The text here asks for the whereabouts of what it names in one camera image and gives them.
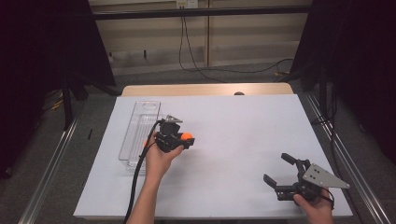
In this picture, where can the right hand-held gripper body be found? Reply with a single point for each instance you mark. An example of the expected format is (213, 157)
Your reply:
(322, 178)

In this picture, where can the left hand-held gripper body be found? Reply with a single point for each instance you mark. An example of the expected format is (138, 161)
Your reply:
(168, 137)

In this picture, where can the plain orange ball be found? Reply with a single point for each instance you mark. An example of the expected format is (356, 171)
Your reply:
(187, 136)

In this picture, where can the clear plastic tray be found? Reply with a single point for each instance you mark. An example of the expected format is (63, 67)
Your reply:
(138, 133)

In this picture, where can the person's left hand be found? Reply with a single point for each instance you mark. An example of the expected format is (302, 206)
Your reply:
(157, 161)

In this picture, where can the person's right hand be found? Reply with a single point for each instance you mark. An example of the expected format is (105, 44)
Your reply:
(317, 214)

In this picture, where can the wooden table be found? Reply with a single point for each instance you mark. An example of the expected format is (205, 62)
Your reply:
(186, 89)

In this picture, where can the white board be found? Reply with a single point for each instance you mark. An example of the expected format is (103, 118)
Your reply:
(236, 124)

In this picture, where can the dark round table grommet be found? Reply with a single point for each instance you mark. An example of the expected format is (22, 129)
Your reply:
(239, 93)

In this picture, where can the black metal stand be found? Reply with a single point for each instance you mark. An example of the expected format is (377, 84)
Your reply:
(323, 93)
(67, 109)

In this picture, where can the small black floor object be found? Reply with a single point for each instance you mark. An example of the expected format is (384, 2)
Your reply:
(89, 134)

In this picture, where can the black horizontal bar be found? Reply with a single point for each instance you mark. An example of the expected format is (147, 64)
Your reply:
(186, 13)

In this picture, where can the black curtain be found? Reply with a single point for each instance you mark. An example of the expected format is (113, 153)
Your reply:
(37, 62)
(367, 62)

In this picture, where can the metal floor rail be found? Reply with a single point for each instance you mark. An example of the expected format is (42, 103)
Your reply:
(46, 180)
(370, 202)

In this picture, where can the white wall outlet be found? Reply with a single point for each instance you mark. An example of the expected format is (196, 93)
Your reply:
(186, 3)

